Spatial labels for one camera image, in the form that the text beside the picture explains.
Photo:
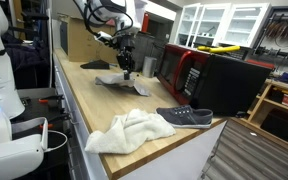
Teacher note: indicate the white tall rounded shell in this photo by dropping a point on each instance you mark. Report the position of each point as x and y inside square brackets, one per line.
[0, 66]

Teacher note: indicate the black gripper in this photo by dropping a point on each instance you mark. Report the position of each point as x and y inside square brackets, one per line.
[125, 50]

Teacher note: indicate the white rounded device purple light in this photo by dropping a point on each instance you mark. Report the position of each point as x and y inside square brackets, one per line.
[14, 153]

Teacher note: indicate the black wedge block with holes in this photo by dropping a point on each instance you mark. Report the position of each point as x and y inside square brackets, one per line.
[97, 65]

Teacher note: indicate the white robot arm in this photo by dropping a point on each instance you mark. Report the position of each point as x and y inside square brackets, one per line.
[124, 13]

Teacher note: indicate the dark grey sneaker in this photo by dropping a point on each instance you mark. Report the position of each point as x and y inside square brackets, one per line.
[184, 116]

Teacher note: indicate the white glass door wall cabinet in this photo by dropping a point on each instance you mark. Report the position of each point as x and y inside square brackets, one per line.
[224, 23]

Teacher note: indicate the red cylinder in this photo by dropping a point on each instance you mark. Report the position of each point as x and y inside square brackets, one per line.
[145, 22]

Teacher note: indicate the black clamp with orange grip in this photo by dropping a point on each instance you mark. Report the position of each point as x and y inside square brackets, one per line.
[50, 99]
[55, 119]

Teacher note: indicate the black wall tool rack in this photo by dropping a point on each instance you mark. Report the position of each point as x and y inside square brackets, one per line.
[284, 33]

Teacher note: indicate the grey ribbed cloth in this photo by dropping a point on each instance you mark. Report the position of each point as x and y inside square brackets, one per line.
[117, 81]

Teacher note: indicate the red and black microwave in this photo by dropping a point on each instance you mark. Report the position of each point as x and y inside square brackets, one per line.
[224, 83]

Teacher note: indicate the wooden shelf unit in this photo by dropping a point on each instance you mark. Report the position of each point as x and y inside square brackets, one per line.
[267, 110]

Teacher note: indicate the large cardboard box dark label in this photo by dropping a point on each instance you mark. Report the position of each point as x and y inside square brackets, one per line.
[84, 43]

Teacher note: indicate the grey metal cylinder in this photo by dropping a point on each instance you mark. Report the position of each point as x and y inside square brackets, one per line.
[149, 66]

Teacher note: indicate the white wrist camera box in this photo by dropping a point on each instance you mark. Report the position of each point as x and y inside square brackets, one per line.
[104, 36]

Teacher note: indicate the yellow banana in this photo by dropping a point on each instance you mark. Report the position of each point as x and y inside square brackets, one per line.
[217, 49]

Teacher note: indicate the white fluffy towel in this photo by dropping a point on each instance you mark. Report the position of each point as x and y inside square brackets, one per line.
[134, 131]

